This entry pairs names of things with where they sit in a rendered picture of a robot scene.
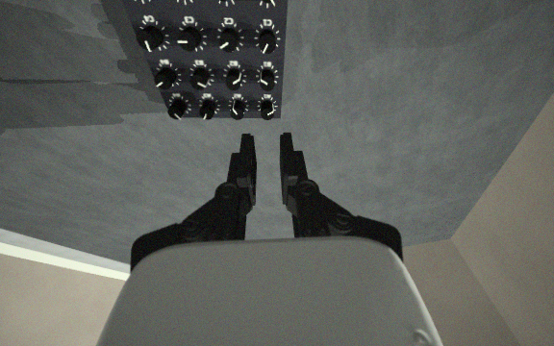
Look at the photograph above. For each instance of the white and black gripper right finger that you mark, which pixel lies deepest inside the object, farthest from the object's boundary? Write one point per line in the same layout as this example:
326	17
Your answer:
314	214

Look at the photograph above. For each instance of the black knob box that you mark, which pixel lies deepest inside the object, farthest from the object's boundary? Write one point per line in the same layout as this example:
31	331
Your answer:
229	47

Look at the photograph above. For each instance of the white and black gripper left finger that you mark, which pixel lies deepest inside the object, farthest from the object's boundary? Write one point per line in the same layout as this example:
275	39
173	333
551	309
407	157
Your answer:
220	219

